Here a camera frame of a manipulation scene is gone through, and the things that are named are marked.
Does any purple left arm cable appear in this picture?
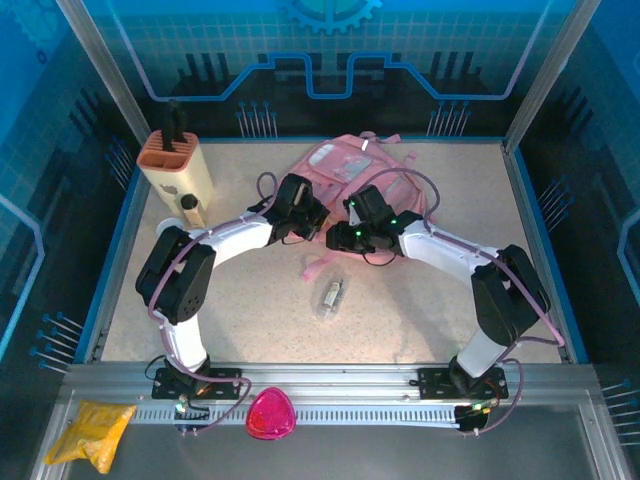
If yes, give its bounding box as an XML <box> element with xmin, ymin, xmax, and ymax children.
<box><xmin>147</xmin><ymin>171</ymin><xmax>281</xmax><ymax>436</ymax></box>

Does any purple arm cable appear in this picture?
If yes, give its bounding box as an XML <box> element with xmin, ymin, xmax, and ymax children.
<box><xmin>147</xmin><ymin>171</ymin><xmax>281</xmax><ymax>436</ymax></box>
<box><xmin>364</xmin><ymin>167</ymin><xmax>566</xmax><ymax>436</ymax></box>

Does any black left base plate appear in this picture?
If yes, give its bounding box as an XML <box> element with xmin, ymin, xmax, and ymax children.
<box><xmin>152</xmin><ymin>367</ymin><xmax>242</xmax><ymax>401</ymax></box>

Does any pink student backpack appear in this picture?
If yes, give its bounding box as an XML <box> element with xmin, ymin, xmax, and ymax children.
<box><xmin>291</xmin><ymin>130</ymin><xmax>432</xmax><ymax>282</ymax></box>

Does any yellow plastic bag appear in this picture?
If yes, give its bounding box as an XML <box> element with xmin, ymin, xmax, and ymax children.
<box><xmin>44</xmin><ymin>398</ymin><xmax>138</xmax><ymax>475</ymax></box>

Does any aluminium mounting rail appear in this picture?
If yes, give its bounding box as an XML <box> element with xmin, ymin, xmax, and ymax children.
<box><xmin>62</xmin><ymin>362</ymin><xmax>599</xmax><ymax>407</ymax></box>

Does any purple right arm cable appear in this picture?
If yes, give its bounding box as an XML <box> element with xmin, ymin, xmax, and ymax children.
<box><xmin>364</xmin><ymin>167</ymin><xmax>566</xmax><ymax>436</ymax></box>

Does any aluminium frame post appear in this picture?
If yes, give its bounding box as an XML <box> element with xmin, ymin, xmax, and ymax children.
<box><xmin>53</xmin><ymin>0</ymin><xmax>154</xmax><ymax>147</ymax></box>
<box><xmin>503</xmin><ymin>0</ymin><xmax>599</xmax><ymax>151</ymax></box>

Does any clear plastic case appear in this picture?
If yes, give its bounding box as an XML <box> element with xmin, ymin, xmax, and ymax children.
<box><xmin>313</xmin><ymin>278</ymin><xmax>348</xmax><ymax>322</ymax></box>

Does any slotted grey cable duct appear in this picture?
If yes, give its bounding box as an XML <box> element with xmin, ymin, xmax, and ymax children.
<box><xmin>130</xmin><ymin>403</ymin><xmax>464</xmax><ymax>428</ymax></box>

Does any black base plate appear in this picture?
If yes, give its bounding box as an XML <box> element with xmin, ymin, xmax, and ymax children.
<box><xmin>152</xmin><ymin>367</ymin><xmax>242</xmax><ymax>401</ymax></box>
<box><xmin>417</xmin><ymin>367</ymin><xmax>509</xmax><ymax>401</ymax></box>

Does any beige knife block orange top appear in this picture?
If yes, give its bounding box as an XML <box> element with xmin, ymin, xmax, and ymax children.
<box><xmin>136</xmin><ymin>128</ymin><xmax>215</xmax><ymax>214</ymax></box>

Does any small bottle with black cap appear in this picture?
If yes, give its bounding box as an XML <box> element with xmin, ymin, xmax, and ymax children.
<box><xmin>179</xmin><ymin>194</ymin><xmax>208</xmax><ymax>229</ymax></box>

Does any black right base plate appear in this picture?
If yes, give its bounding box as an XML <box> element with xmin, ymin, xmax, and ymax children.
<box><xmin>417</xmin><ymin>367</ymin><xmax>509</xmax><ymax>401</ymax></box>

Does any black controller board with LEDs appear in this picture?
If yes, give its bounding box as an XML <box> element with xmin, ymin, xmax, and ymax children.
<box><xmin>454</xmin><ymin>399</ymin><xmax>502</xmax><ymax>436</ymax></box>
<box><xmin>172</xmin><ymin>393</ymin><xmax>211</xmax><ymax>435</ymax></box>

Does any pink triangular pouch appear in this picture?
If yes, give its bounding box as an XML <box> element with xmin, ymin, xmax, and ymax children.
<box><xmin>244</xmin><ymin>385</ymin><xmax>297</xmax><ymax>442</ymax></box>

